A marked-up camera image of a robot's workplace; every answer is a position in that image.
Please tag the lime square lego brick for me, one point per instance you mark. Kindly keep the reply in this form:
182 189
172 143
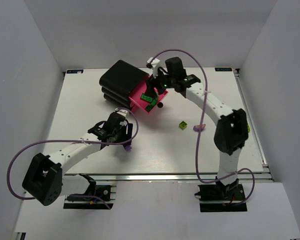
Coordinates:
182 125

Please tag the purple butterfly lego brick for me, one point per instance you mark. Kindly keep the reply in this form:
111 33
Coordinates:
199 128

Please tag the pink drawer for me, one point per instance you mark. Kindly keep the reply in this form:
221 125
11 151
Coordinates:
134 107
139 99

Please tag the black drawer cabinet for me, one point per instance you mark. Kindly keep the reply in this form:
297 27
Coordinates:
119 81

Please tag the blue label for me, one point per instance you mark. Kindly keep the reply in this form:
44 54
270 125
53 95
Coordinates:
223 69
74 71

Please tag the purple curved lego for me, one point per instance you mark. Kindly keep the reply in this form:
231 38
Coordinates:
128 148

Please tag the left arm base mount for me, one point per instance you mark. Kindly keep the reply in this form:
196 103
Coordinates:
100 196

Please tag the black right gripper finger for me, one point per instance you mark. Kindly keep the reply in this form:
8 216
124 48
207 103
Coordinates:
150 89
160 90

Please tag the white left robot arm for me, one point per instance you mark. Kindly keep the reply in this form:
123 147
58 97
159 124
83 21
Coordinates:
46 177

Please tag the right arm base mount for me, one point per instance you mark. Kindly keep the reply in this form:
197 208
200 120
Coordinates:
213 200

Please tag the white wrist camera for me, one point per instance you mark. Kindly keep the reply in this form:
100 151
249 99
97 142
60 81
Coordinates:
125 113
153 64

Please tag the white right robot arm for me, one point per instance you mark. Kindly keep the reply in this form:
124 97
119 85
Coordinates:
231 127

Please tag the pink top drawer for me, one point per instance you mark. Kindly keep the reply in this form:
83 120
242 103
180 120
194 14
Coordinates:
139 99

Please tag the aluminium table edge rail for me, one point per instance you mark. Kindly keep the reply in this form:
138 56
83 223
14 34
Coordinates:
244 176

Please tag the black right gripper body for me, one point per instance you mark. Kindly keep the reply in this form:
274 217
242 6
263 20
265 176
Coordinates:
153 85

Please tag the green long lego brick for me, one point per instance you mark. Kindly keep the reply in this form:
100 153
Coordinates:
146 98

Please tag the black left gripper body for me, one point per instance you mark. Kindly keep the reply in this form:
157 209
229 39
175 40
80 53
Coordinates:
128 133

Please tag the lime long lego brick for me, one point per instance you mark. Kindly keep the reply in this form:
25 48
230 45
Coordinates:
248 128

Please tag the pink lower drawer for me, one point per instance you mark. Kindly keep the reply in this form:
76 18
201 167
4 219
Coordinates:
134 107

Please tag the blue label left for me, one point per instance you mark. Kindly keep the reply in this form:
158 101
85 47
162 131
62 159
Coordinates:
74 71

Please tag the blue label right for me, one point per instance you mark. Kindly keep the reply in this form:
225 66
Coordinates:
223 69

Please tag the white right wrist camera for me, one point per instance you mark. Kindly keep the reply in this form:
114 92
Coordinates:
153 64

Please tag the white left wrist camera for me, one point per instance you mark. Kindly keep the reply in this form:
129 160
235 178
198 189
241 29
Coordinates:
125 113

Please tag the dark green lego brick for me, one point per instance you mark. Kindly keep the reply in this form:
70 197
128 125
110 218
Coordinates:
149 108

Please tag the black drawer knob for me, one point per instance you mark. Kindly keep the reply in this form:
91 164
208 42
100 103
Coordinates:
160 105

